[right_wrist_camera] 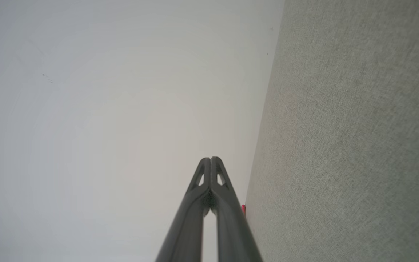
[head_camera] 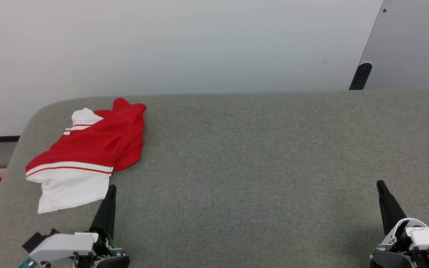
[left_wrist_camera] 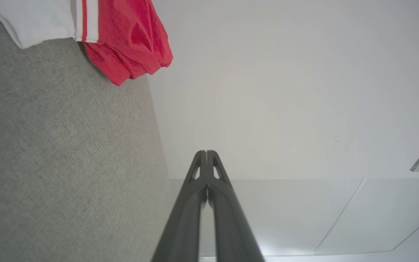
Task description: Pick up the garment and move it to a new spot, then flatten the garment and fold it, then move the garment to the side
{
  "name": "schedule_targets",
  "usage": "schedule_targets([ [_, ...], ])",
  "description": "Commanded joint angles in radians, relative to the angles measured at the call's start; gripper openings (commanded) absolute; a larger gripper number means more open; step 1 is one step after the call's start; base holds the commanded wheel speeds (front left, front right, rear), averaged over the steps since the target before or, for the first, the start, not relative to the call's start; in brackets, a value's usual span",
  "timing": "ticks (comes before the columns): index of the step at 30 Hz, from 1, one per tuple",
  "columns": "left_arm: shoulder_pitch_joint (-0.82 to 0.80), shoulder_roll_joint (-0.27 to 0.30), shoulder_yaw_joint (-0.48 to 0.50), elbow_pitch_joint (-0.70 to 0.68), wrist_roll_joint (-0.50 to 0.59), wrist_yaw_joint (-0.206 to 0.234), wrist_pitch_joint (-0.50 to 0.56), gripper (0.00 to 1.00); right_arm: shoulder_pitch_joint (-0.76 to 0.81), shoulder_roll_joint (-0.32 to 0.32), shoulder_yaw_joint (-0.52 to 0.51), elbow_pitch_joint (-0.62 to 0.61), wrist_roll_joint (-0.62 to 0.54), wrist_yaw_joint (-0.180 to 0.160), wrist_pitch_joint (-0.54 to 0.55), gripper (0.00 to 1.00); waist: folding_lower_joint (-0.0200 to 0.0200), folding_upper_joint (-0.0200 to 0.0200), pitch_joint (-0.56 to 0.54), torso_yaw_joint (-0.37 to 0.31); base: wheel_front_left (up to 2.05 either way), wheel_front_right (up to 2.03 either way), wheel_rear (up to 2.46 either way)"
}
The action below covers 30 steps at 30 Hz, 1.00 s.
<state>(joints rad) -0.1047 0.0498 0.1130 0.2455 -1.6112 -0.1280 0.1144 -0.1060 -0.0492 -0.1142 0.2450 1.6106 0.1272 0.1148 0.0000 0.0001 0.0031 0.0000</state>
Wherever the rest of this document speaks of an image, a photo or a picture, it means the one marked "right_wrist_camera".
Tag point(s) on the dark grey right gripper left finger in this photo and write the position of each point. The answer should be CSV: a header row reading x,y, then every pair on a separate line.
x,y
184,233

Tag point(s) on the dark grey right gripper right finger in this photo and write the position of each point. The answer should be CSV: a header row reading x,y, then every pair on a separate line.
x,y
233,233

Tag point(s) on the grey fabric sofa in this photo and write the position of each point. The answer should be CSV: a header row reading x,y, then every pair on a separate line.
x,y
347,131

